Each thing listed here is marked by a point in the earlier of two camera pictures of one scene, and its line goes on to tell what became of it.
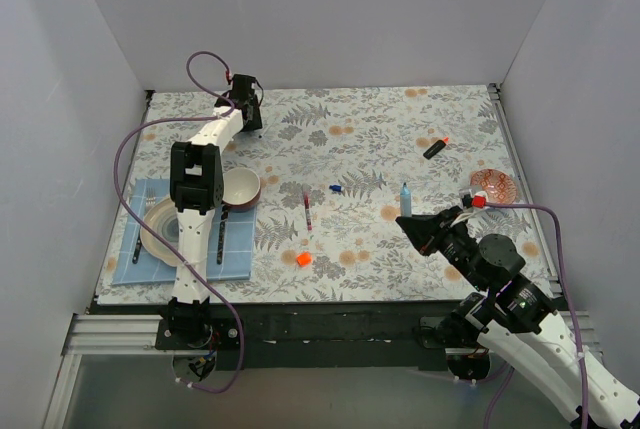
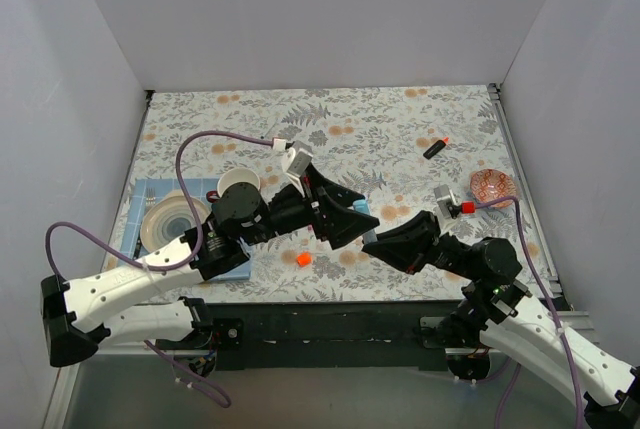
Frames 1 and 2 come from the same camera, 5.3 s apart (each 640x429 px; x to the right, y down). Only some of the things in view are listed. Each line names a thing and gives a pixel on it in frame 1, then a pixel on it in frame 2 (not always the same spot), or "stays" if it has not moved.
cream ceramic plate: (162, 217) stays
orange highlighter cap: (304, 259) stays
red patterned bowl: (498, 185) stays
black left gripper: (253, 116) to (316, 211)
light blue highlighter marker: (405, 201) to (369, 237)
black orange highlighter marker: (435, 148) stays
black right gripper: (440, 233) to (430, 244)
